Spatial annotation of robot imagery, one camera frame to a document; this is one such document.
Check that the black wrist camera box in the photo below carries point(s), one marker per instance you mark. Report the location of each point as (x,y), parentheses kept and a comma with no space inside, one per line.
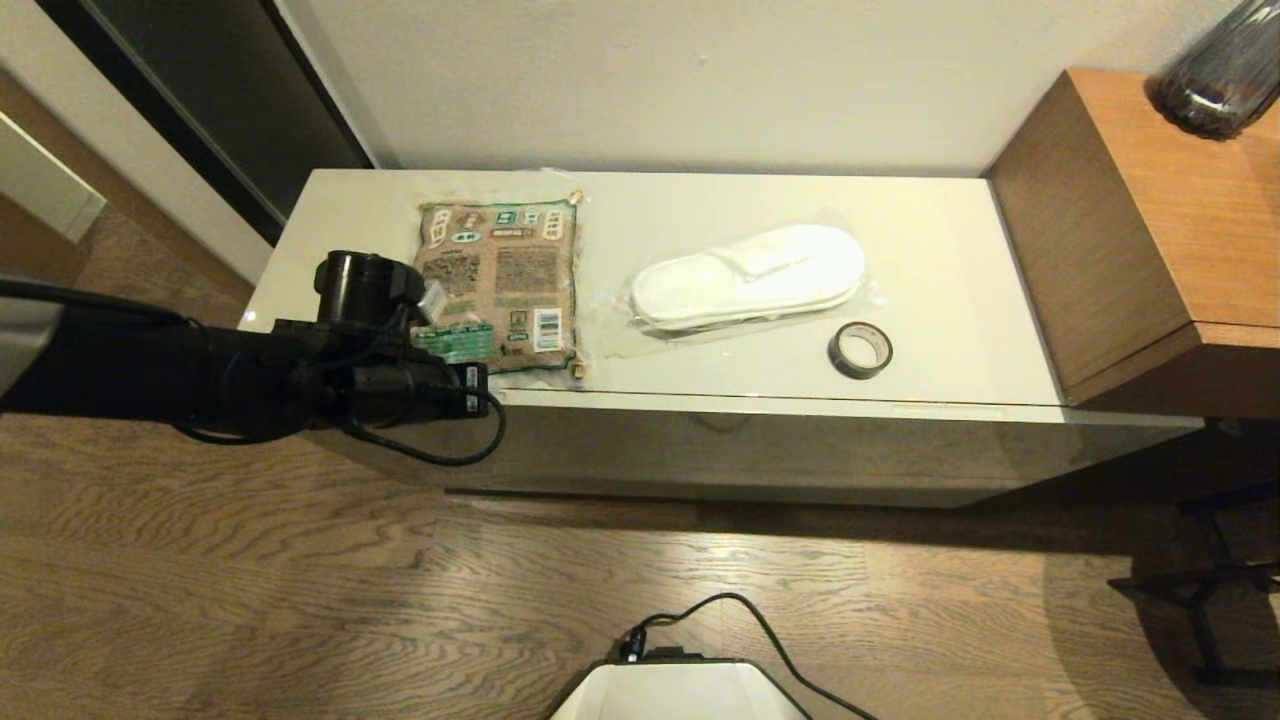
(467,390)

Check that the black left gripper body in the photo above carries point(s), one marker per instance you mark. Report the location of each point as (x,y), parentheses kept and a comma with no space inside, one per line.
(360,380)

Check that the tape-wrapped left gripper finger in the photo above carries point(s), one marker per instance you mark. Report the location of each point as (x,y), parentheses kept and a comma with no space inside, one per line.
(433,300)

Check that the brown and white furniture piece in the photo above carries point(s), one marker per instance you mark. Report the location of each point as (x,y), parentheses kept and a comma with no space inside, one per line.
(40,190)

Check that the brown grain package green print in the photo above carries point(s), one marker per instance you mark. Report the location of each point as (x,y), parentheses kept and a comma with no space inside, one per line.
(510,270)

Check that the dark glass vase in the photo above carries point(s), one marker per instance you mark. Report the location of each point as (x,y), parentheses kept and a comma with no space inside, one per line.
(1220,80)

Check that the white door frame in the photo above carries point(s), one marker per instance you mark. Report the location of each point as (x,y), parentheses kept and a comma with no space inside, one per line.
(150,170)

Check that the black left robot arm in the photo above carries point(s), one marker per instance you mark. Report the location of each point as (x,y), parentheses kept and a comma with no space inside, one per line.
(120,370)

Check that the dark door panel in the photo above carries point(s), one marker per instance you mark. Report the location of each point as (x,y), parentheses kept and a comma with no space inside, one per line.
(230,90)

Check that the glossy white drawer cabinet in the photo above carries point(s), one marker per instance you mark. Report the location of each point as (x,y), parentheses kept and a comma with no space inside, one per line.
(700,200)

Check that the silver and black robot base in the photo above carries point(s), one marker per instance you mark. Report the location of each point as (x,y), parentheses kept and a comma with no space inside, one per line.
(680,695)

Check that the brown wooden side cabinet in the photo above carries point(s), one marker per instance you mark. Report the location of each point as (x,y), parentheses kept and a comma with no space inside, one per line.
(1150,230)

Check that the black tape roll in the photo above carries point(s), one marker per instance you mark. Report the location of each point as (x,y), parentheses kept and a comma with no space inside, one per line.
(835,352)

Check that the white slippers in clear bag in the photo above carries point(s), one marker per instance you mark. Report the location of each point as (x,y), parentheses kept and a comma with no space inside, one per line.
(750,275)

